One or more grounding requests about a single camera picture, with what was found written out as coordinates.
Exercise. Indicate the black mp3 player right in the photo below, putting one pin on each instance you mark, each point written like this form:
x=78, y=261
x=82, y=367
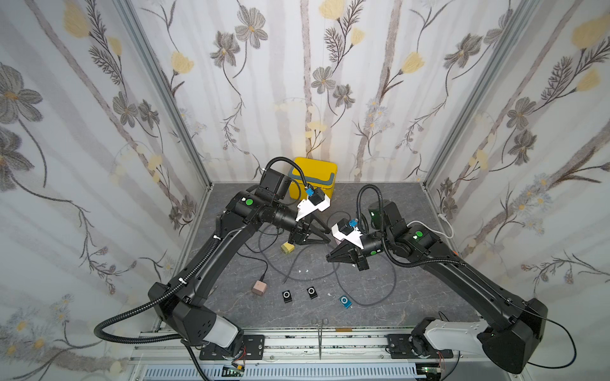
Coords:
x=312, y=292

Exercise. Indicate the black mp3 player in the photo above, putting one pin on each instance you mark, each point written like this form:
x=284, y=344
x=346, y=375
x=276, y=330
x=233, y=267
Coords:
x=287, y=296
x=312, y=292

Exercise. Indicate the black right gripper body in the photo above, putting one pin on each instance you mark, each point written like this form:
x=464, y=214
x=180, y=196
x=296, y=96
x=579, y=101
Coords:
x=359, y=250

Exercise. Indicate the pink USB wall charger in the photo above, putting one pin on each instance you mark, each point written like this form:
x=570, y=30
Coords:
x=259, y=288

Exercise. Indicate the yellow plastic storage box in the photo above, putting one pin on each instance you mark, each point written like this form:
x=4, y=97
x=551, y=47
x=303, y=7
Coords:
x=318, y=173

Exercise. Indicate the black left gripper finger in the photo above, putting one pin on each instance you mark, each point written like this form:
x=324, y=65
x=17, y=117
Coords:
x=322, y=225
x=316, y=240

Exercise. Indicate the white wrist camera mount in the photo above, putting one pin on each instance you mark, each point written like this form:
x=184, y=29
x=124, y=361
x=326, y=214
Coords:
x=316, y=200
x=347, y=231

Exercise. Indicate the yellow USB wall charger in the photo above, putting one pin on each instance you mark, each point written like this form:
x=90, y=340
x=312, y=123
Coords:
x=287, y=248

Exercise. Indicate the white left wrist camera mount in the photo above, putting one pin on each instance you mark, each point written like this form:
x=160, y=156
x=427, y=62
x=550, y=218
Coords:
x=316, y=200

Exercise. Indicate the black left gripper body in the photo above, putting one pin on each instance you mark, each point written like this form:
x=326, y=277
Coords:
x=298, y=231

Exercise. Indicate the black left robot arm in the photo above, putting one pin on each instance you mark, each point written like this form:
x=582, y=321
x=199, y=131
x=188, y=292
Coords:
x=180, y=303

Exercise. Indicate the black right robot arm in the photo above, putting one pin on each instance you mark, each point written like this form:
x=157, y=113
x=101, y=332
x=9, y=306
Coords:
x=509, y=329

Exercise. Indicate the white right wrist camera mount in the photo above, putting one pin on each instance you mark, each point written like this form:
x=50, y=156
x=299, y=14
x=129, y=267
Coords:
x=347, y=231

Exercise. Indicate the black mp3 player left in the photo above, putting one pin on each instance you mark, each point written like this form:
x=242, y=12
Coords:
x=287, y=296

